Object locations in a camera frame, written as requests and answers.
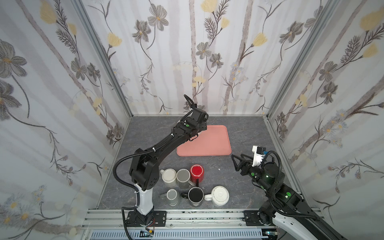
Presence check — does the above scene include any red mug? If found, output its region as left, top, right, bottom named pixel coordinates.
left=190, top=165, right=205, bottom=185

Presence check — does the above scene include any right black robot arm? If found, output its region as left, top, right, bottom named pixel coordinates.
left=231, top=147, right=345, bottom=240

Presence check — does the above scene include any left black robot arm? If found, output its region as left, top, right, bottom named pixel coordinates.
left=112, top=95, right=209, bottom=240

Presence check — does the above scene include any white ribbed upside-down mug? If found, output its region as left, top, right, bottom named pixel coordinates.
left=204, top=186, right=230, bottom=207

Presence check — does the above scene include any black interior steel mug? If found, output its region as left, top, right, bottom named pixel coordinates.
left=181, top=187, right=204, bottom=208

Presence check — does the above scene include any grey upright mug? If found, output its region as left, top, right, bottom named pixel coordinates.
left=176, top=169, right=195, bottom=190

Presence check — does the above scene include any cream upside-down mug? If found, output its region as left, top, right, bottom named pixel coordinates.
left=160, top=169, right=178, bottom=188

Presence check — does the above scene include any small grey mug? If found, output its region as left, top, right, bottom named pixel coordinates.
left=160, top=189, right=181, bottom=207

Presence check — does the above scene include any pink rectangular tray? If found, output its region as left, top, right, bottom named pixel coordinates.
left=177, top=125, right=232, bottom=157

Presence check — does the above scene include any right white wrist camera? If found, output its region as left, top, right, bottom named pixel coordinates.
left=252, top=146, right=267, bottom=167

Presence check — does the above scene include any white perforated cable duct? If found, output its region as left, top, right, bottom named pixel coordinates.
left=89, top=229, right=268, bottom=240

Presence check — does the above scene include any aluminium mounting rail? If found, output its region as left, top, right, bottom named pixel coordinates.
left=80, top=208, right=325, bottom=230

